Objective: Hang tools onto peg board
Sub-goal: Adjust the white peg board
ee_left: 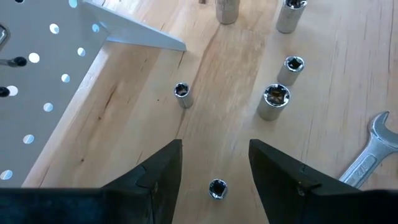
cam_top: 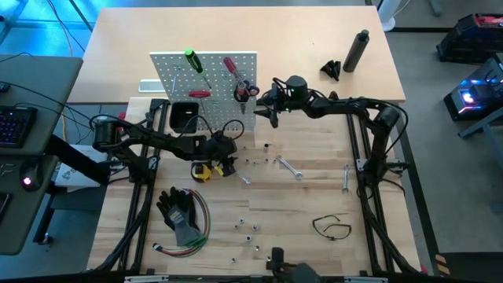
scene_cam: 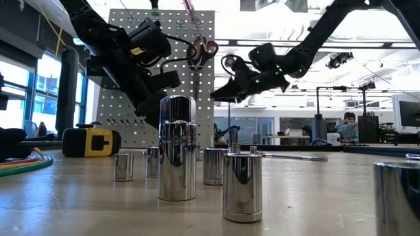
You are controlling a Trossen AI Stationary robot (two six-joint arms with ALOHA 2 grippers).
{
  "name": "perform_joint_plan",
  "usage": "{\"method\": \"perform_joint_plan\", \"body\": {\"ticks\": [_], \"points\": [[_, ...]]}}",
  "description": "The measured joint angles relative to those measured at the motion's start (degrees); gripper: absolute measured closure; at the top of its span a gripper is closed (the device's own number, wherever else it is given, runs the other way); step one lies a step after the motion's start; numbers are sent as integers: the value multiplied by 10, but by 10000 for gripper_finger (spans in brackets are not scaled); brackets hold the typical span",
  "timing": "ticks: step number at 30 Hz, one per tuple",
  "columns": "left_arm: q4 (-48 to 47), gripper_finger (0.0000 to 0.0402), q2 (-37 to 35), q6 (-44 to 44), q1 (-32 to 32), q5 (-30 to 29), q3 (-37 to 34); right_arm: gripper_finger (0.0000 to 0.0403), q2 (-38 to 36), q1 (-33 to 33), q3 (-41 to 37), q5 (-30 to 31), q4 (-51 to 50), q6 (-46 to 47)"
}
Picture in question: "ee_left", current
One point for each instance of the white perforated pegboard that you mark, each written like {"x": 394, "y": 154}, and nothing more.
{"x": 37, "y": 118}

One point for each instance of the deep chrome socket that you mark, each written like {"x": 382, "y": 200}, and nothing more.
{"x": 227, "y": 14}

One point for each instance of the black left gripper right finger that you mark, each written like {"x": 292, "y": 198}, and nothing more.
{"x": 311, "y": 205}

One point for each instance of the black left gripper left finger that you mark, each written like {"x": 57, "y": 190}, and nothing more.
{"x": 109, "y": 208}

